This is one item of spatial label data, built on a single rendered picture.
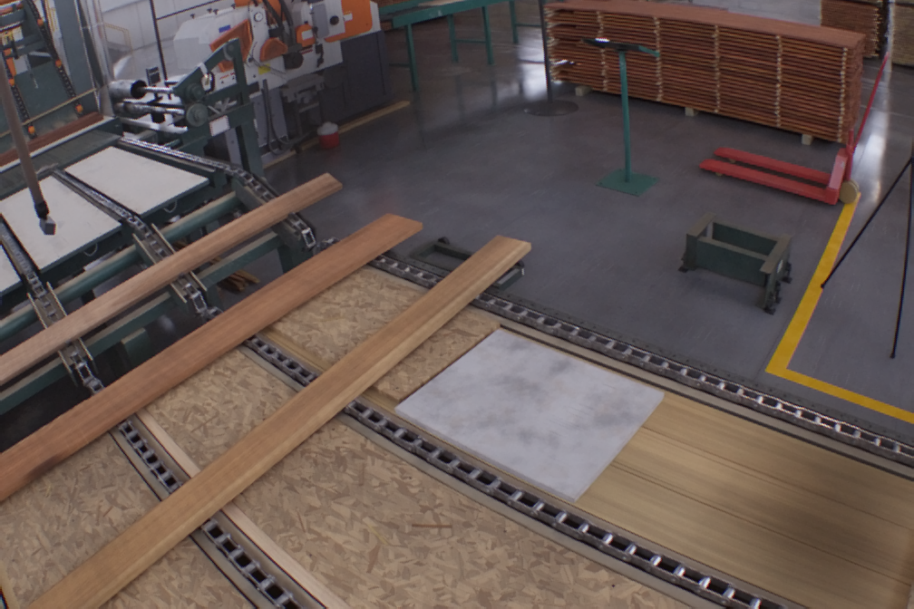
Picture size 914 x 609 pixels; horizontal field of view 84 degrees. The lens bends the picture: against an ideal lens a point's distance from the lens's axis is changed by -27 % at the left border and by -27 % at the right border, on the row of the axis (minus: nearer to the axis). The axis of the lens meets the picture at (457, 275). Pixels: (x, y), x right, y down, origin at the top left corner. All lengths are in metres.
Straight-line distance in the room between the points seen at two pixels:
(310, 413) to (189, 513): 0.49
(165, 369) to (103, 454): 0.41
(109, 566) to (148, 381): 0.80
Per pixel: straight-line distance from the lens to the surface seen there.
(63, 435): 2.24
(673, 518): 1.60
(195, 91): 4.95
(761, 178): 5.37
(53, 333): 2.74
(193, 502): 1.76
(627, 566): 1.50
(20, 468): 2.23
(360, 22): 7.41
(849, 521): 1.69
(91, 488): 2.05
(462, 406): 1.87
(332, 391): 1.94
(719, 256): 3.91
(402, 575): 1.50
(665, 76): 7.10
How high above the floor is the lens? 2.07
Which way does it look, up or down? 30 degrees down
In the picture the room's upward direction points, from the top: 7 degrees counter-clockwise
